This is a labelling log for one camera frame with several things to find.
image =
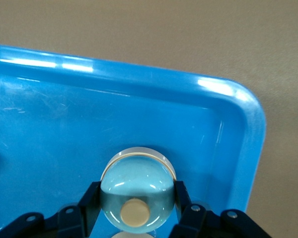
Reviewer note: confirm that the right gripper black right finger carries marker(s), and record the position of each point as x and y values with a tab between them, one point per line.
183	198

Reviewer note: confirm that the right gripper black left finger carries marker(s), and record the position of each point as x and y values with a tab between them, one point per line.
89	198

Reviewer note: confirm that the blue dome bell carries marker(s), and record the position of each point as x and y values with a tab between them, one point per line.
132	235
136	178

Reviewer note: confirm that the blue plastic tray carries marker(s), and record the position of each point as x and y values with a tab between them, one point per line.
89	119

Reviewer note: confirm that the brown table mat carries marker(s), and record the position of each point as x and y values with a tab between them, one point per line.
188	29

